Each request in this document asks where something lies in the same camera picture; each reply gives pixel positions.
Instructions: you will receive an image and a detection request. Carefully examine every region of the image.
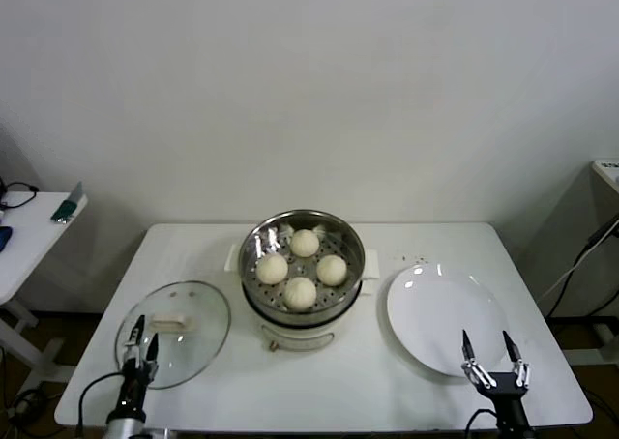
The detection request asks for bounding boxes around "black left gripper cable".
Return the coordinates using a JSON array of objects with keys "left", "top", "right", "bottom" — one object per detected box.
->
[{"left": 76, "top": 373, "right": 123, "bottom": 431}]

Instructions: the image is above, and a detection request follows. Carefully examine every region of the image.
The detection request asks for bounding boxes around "white steamed baozi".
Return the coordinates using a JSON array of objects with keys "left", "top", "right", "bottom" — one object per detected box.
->
[
  {"left": 315, "top": 254, "right": 348, "bottom": 286},
  {"left": 283, "top": 277, "right": 318, "bottom": 312},
  {"left": 289, "top": 229, "right": 320, "bottom": 258},
  {"left": 255, "top": 253, "right": 290, "bottom": 285}
]

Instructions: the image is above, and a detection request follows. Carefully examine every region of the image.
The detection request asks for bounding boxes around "thin white cable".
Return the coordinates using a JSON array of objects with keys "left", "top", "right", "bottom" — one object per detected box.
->
[{"left": 541, "top": 252, "right": 589, "bottom": 301}]

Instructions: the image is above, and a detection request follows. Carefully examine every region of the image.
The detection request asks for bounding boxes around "glass pot lid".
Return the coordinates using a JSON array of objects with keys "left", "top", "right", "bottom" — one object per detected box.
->
[{"left": 114, "top": 279, "right": 232, "bottom": 391}]

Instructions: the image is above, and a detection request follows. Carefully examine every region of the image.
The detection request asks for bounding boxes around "black power adapter cable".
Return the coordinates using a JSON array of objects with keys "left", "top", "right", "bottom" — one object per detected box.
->
[{"left": 548, "top": 219, "right": 619, "bottom": 317}]

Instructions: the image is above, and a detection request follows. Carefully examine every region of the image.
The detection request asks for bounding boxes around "white side table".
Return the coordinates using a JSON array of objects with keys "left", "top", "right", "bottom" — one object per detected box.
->
[{"left": 0, "top": 190, "right": 88, "bottom": 387}]

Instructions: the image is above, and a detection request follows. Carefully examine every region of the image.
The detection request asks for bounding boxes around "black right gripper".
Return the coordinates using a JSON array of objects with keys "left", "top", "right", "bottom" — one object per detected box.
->
[{"left": 460, "top": 330, "right": 532, "bottom": 428}]

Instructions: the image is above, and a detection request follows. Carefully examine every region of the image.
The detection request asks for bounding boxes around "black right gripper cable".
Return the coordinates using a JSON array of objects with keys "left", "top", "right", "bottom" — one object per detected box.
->
[{"left": 464, "top": 408, "right": 499, "bottom": 439}]

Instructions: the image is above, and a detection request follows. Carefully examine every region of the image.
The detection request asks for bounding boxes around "black floor cable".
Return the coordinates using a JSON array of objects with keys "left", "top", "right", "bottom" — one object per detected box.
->
[{"left": 0, "top": 388, "right": 54, "bottom": 419}]

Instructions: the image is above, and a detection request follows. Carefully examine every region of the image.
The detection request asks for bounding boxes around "black looped cable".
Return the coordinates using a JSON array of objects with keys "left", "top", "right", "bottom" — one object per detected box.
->
[{"left": 0, "top": 180, "right": 40, "bottom": 213}]

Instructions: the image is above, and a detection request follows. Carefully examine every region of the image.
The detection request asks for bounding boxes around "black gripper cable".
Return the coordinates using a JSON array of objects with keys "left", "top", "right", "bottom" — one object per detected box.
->
[
  {"left": 464, "top": 408, "right": 499, "bottom": 439},
  {"left": 76, "top": 373, "right": 123, "bottom": 431}
]

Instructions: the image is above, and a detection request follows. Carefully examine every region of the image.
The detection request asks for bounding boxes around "green white flat packet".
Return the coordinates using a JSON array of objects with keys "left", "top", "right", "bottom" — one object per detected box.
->
[{"left": 51, "top": 181, "right": 88, "bottom": 225}]

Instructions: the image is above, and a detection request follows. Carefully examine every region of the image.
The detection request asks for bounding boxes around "perforated steel steamer basket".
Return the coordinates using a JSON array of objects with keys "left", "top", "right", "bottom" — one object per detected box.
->
[{"left": 224, "top": 210, "right": 381, "bottom": 317}]

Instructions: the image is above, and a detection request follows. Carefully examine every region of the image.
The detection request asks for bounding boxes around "white round plate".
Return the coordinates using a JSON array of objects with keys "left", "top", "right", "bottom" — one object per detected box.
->
[{"left": 386, "top": 263, "right": 512, "bottom": 377}]

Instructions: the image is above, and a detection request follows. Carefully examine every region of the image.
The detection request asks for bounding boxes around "white side cabinet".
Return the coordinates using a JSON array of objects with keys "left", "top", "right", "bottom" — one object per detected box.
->
[{"left": 544, "top": 160, "right": 619, "bottom": 367}]

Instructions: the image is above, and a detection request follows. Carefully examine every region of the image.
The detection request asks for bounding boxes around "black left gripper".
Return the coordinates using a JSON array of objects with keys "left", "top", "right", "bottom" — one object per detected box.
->
[{"left": 119, "top": 314, "right": 160, "bottom": 414}]

